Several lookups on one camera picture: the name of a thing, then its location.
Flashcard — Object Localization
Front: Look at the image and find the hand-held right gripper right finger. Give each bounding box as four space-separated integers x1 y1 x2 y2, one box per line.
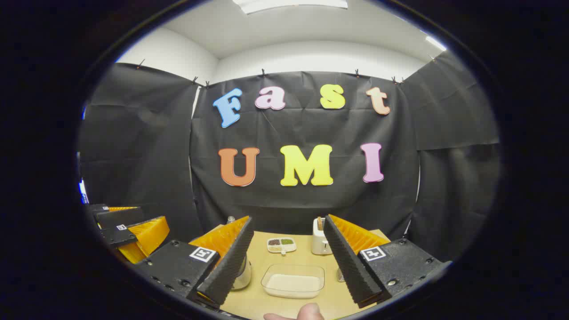
323 214 453 309

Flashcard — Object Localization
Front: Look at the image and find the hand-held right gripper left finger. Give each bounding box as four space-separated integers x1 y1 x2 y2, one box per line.
133 216 255 310

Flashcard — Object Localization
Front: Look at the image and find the dark grey rice cooker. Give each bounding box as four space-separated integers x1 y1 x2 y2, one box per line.
230 256 253 291

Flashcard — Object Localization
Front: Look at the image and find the white rice pile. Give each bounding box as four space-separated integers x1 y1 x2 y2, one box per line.
266 274 321 294

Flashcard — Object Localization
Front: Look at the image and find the clear plastic rice container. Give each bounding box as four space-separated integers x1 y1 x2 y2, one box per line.
261 264 325 299

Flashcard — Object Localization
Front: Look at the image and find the white toaster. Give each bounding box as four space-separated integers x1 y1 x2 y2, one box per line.
311 217 333 256

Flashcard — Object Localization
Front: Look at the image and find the white divided seasoning plate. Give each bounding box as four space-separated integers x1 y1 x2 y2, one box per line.
267 237 297 255

